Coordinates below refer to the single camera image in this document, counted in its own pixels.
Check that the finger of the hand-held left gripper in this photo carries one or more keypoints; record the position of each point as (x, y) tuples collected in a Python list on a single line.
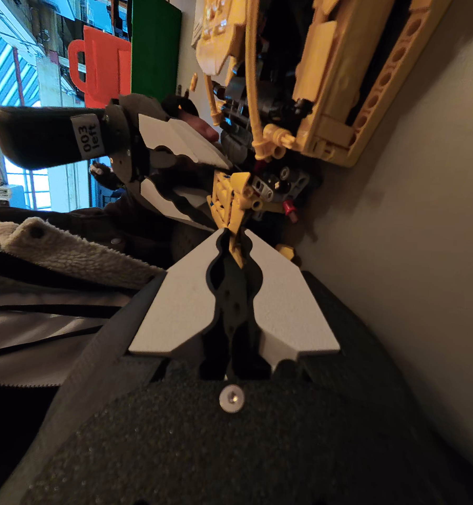
[(161, 199), (181, 136)]

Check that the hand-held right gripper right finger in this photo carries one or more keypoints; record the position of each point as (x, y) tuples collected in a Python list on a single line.
[(295, 315)]

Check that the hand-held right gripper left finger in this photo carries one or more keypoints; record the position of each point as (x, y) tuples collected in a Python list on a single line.
[(177, 311)]

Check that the yellow brick panel piece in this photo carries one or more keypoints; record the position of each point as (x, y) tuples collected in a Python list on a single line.
[(230, 205)]

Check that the yellow brick car model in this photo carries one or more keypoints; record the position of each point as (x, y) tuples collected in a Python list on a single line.
[(339, 79)]

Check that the grey desk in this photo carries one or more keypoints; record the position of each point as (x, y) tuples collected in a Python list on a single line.
[(418, 197)]

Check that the person's left hand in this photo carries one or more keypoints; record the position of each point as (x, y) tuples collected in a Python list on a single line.
[(205, 132)]

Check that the glass skylight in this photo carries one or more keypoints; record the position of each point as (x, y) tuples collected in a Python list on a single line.
[(12, 71)]

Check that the green plastic bin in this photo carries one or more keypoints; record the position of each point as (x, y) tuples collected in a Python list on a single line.
[(155, 47)]

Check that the red plastic bag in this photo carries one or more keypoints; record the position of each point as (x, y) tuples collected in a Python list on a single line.
[(102, 67)]

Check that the white shirt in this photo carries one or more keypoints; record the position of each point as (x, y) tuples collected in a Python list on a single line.
[(31, 327)]

